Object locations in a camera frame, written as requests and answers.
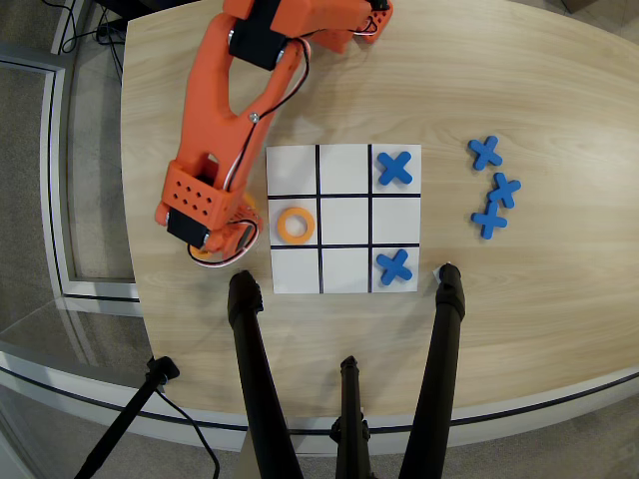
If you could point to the small white sticker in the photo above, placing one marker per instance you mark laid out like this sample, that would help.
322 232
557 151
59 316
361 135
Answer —
436 273

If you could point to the thin black stand pole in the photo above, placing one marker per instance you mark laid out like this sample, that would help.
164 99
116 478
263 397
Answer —
130 414

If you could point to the thick black tripod leg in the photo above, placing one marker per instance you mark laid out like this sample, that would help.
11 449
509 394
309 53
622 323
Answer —
254 364
439 359

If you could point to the grey metal floor frame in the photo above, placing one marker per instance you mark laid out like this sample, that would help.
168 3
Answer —
52 199

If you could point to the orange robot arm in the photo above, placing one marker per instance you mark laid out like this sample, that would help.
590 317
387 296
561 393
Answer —
214 100

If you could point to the white tic-tac-toe board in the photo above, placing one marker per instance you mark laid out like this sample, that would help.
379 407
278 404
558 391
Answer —
344 219

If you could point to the blue foam cross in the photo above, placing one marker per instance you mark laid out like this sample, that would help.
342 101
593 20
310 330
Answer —
395 168
485 152
489 221
504 190
394 267

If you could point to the short black tripod leg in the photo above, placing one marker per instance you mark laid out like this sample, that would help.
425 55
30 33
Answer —
351 414

